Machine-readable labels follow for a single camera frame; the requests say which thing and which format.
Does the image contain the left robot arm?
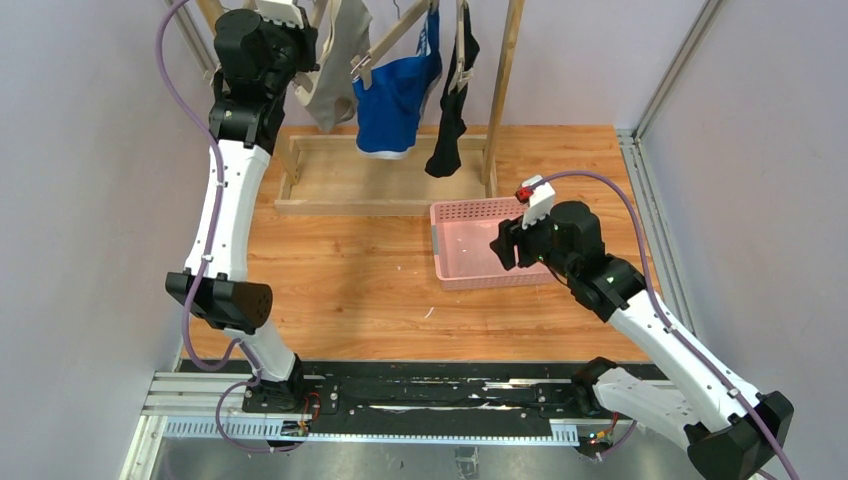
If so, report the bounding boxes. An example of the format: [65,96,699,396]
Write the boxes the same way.
[165,1,317,413]

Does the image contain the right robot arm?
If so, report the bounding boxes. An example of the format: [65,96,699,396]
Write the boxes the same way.
[490,201,794,479]

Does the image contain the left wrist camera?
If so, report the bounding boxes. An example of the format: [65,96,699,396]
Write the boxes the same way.
[255,0,308,30]

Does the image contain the beige clip hanger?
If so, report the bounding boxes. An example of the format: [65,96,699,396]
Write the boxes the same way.
[350,0,439,89]
[446,0,473,94]

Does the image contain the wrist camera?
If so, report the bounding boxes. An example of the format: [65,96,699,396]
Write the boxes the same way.
[515,175,555,230]
[255,0,308,30]

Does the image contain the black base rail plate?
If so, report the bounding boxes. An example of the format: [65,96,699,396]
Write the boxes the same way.
[177,359,667,440]

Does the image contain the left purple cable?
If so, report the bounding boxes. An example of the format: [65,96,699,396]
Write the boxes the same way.
[154,0,313,455]

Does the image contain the grey underwear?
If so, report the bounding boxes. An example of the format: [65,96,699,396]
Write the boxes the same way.
[294,0,372,133]

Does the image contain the wooden clothes rack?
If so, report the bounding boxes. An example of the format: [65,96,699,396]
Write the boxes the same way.
[199,1,523,216]

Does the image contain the black underwear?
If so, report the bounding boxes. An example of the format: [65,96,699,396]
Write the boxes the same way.
[425,1,480,178]

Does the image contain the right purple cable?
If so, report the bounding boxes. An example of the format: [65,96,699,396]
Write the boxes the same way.
[536,170,803,480]

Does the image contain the pink plastic basket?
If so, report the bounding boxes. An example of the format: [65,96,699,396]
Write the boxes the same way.
[430,197,555,291]

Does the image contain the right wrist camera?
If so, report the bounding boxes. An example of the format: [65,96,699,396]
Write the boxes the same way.
[515,175,555,230]

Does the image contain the purple cable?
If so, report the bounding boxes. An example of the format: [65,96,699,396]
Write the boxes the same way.
[154,0,313,455]
[536,170,803,480]

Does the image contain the blue underwear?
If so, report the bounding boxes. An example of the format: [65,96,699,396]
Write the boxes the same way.
[353,11,443,160]

